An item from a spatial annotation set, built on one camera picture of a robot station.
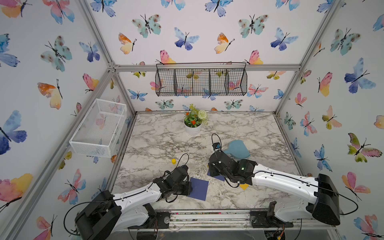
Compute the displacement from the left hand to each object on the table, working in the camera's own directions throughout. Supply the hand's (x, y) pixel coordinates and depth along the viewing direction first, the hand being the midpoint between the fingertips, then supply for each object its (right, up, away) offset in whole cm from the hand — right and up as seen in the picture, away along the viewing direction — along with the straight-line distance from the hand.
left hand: (194, 188), depth 83 cm
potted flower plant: (-1, +38, +13) cm, 40 cm away
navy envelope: (+3, -1, +2) cm, 4 cm away
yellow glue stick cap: (-13, +13, +11) cm, 21 cm away
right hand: (+8, +15, -6) cm, 19 cm away
